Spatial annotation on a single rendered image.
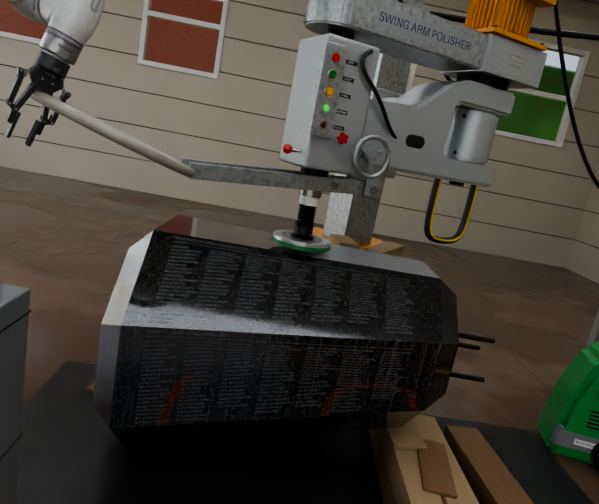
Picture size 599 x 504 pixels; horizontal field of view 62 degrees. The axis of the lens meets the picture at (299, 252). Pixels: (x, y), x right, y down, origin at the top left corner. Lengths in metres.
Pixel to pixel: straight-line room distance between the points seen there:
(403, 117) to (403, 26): 0.29
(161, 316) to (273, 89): 6.52
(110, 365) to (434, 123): 1.38
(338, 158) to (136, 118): 6.64
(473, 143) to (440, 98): 0.26
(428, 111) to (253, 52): 6.21
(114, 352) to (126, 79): 6.83
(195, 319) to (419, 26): 1.20
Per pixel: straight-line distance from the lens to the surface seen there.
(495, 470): 2.34
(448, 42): 1.92
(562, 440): 2.86
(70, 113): 1.37
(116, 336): 1.64
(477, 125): 2.08
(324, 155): 1.66
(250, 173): 1.62
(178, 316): 1.60
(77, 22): 1.45
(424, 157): 1.90
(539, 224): 9.01
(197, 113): 7.97
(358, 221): 2.58
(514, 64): 2.12
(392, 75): 2.59
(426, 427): 2.20
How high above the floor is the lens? 1.26
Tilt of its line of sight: 13 degrees down
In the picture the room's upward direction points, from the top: 11 degrees clockwise
